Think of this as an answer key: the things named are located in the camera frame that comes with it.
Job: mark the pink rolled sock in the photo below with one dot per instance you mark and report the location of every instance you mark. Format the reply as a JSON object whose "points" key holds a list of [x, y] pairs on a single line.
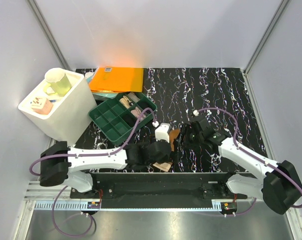
{"points": [[137, 113]]}

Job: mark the orange and teal folders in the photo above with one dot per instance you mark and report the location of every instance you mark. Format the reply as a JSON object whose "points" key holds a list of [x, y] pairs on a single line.
{"points": [[107, 82]]}

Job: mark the white storage bin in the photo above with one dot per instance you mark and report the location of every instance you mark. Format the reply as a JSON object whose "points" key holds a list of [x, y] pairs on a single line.
{"points": [[69, 116]]}

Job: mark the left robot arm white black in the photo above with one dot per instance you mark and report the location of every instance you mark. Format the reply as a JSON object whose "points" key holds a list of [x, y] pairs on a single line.
{"points": [[66, 165]]}

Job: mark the grey rolled sock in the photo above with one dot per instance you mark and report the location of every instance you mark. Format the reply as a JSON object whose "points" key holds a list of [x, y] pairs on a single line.
{"points": [[133, 97]]}

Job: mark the aluminium front rail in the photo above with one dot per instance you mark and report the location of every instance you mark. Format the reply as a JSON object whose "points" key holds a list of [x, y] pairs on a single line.
{"points": [[109, 199]]}

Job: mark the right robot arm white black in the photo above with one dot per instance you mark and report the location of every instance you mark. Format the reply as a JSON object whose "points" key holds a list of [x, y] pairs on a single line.
{"points": [[275, 183]]}

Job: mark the beige rolled sock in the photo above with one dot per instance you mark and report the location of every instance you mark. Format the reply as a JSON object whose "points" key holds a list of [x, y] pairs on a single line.
{"points": [[126, 102]]}

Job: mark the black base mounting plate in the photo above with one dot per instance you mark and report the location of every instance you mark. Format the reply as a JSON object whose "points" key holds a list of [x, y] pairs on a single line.
{"points": [[164, 183]]}

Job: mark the pink box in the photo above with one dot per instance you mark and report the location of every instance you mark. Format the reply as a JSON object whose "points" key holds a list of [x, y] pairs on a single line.
{"points": [[41, 105]]}

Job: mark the yellow green cup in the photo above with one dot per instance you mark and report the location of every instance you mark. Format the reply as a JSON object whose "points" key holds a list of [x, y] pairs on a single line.
{"points": [[57, 83]]}

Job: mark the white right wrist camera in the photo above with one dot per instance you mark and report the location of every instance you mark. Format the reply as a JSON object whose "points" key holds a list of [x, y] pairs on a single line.
{"points": [[196, 113]]}

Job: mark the brown boxer briefs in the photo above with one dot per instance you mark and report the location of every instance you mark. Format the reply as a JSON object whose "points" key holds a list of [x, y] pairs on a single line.
{"points": [[165, 151]]}

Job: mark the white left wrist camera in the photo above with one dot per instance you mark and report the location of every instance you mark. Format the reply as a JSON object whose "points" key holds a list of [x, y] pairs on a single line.
{"points": [[162, 131]]}

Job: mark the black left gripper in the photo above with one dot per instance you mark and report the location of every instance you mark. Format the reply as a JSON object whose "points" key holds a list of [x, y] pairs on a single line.
{"points": [[166, 158]]}

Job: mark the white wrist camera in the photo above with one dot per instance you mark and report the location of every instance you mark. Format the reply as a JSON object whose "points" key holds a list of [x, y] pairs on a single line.
{"points": [[162, 131], [196, 113]]}

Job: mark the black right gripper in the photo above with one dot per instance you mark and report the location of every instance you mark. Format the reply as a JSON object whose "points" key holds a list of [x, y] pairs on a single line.
{"points": [[185, 129]]}

